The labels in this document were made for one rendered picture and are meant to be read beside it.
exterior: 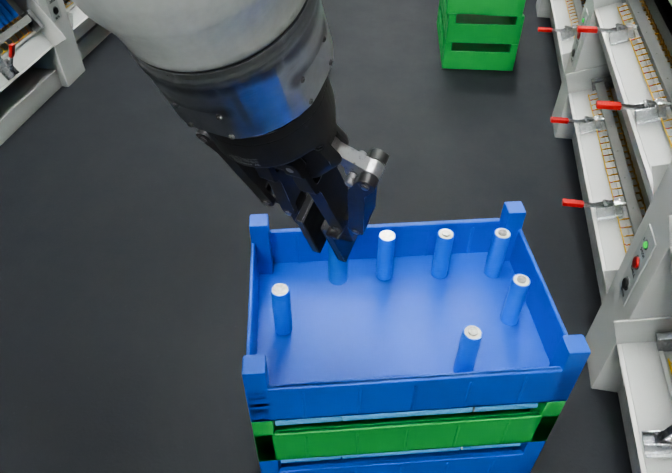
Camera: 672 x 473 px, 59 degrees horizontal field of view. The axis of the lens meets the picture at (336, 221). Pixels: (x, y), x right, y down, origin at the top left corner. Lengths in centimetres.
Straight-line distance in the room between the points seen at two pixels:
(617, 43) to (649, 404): 66
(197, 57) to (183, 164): 116
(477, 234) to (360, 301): 16
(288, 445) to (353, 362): 10
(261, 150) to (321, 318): 35
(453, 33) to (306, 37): 146
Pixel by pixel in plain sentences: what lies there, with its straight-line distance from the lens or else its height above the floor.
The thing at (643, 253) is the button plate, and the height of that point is 26.
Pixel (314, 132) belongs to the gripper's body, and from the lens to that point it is 32.
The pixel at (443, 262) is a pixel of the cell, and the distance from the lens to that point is 66.
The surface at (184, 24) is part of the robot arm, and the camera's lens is 22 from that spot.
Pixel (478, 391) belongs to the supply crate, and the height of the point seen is 35.
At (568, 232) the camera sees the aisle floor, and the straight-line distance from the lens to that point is 128.
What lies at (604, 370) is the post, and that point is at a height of 5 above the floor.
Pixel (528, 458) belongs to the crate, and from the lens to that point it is 72.
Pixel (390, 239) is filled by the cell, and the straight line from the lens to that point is 63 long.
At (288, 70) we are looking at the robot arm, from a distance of 27.
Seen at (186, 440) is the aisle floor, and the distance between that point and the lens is 95.
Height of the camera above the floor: 83
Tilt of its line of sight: 43 degrees down
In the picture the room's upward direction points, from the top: straight up
